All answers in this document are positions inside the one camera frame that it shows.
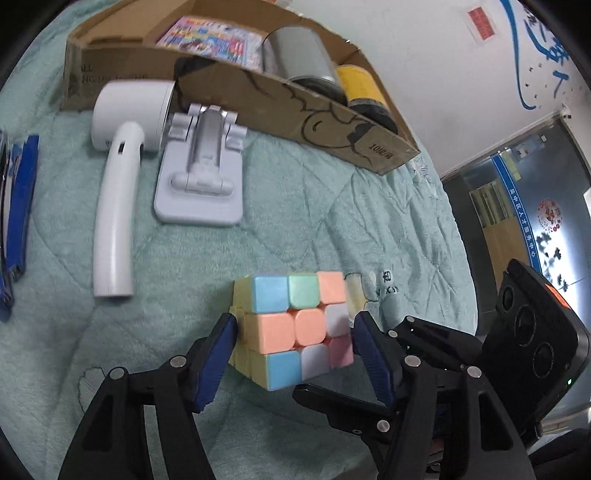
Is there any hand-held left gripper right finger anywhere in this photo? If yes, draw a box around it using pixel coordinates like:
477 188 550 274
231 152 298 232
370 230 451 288
353 311 539 480

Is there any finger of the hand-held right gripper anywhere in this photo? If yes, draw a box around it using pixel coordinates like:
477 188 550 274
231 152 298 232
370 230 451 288
388 315 483 371
292 383 402 455

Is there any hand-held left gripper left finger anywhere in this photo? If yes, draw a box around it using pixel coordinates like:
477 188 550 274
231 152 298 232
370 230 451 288
58 313 238 480

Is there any pastel puzzle cube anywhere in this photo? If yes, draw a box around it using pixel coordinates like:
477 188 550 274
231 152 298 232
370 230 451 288
229 271 355 392

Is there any large cardboard box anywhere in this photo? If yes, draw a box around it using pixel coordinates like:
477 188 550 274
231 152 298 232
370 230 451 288
59 0 423 176

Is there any yellow can with black lid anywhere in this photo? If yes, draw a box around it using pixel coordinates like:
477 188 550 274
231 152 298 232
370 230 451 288
335 65 398 134

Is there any silver metal tin can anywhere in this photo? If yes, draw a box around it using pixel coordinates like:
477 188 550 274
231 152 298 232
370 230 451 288
261 25 347 100

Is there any colourful printed puzzle box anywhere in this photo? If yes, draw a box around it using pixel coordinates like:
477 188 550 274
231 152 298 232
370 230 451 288
154 16 264 70

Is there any glass door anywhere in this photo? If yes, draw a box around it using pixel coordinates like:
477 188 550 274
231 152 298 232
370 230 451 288
438 111 591 324

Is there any lavender folding phone stand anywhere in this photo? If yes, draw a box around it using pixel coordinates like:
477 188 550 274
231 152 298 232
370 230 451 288
153 104 247 227

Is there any teal quilted blanket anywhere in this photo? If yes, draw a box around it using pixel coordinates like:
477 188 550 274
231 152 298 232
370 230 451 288
0 0 481 480

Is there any white handheld lint remover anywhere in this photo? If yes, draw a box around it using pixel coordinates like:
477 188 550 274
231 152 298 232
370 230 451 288
90 79 177 298

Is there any blue stapler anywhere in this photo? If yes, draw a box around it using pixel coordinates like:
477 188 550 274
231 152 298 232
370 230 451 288
0 131 40 324

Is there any blue wall decal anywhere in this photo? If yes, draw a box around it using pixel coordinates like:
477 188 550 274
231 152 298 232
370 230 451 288
499 0 578 110

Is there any red wall sign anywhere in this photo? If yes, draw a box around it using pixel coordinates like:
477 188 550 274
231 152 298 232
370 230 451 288
466 6 497 42

